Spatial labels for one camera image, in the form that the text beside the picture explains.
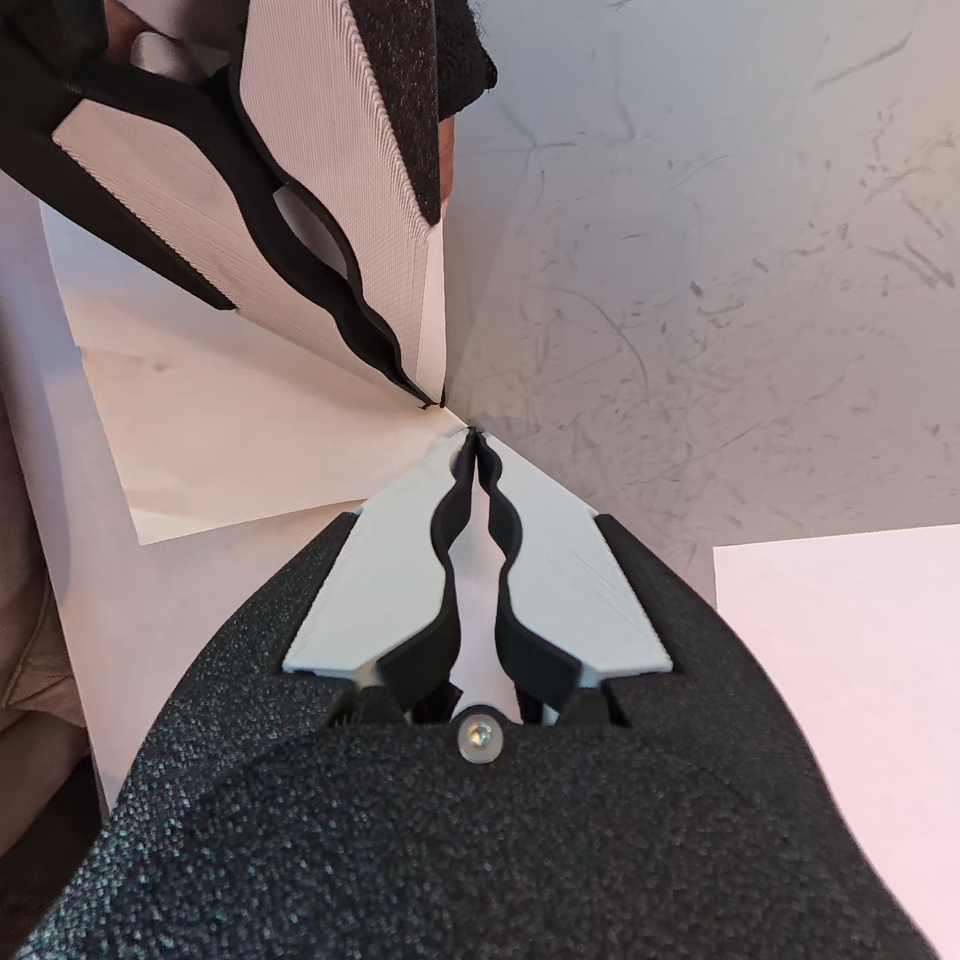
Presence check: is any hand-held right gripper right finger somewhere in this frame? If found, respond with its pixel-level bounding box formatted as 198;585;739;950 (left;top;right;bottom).
478;433;675;726

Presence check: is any white paper sheet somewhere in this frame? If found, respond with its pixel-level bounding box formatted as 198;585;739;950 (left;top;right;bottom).
712;525;960;960
0;168;519;815

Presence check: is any person's beige sweatshirt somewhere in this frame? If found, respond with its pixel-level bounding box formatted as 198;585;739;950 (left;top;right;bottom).
0;300;87;729

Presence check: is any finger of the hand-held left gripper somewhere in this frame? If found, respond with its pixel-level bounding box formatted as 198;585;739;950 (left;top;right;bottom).
49;97;435;411
228;0;449;408

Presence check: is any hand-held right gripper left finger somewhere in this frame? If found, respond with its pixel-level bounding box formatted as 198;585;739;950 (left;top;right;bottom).
282;427;481;720

